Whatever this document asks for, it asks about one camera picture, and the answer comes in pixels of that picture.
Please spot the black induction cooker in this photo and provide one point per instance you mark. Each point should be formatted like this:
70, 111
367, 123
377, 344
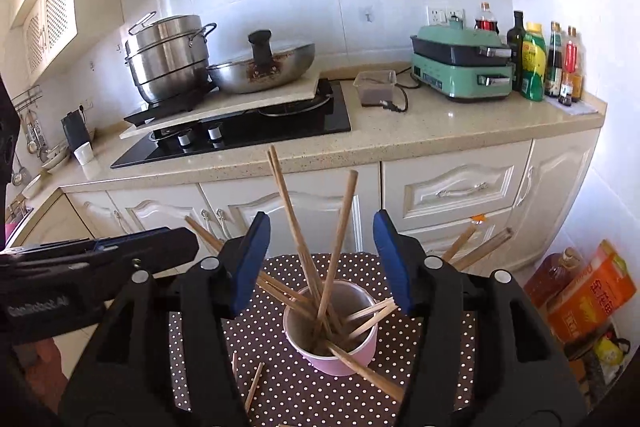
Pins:
172, 106

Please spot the dark olive oil bottle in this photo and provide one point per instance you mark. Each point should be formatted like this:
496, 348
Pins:
514, 38

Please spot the stainless steel steamer pot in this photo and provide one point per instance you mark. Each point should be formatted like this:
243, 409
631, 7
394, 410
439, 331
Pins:
168, 57

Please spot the lower kitchen cabinets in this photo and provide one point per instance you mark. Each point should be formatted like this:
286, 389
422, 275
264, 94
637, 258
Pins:
527, 187

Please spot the black knife block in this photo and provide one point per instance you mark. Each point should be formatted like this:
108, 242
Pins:
75, 128

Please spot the white cup on counter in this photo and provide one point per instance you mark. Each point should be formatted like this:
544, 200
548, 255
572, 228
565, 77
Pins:
84, 153

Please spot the person's left hand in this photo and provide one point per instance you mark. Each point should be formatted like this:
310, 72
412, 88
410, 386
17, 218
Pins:
45, 375

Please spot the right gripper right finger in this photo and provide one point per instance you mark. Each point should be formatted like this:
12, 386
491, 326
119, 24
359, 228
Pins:
402, 260

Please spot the green electric grill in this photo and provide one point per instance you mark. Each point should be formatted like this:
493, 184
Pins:
464, 64

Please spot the beige stone board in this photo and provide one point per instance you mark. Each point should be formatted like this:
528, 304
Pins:
219, 104

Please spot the cooking oil bottle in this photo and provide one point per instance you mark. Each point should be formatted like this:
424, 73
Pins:
552, 276

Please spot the brown polka dot tablecloth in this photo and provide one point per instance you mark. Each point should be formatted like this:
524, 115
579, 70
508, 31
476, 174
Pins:
293, 393

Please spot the steel wok with lid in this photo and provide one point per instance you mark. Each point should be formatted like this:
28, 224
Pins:
265, 69

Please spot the wall utensil rack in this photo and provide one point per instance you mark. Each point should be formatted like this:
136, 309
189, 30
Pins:
25, 103

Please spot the orange cardboard box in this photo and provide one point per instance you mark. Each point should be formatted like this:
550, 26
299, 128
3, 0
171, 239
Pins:
592, 297

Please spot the red label sauce bottle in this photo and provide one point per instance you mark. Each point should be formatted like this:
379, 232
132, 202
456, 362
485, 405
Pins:
571, 83

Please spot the black glass cooktop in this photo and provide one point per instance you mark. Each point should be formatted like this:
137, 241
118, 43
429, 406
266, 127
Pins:
324, 114

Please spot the green yellow bottle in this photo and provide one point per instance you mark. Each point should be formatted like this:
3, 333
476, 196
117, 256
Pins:
534, 61

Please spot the dark soy sauce bottle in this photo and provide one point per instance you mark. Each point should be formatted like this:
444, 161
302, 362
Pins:
554, 68

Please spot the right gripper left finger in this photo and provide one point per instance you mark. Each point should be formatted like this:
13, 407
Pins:
242, 257

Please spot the clear plastic container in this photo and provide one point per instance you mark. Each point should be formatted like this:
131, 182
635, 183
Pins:
375, 87

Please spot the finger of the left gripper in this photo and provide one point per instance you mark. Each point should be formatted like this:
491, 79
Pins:
156, 251

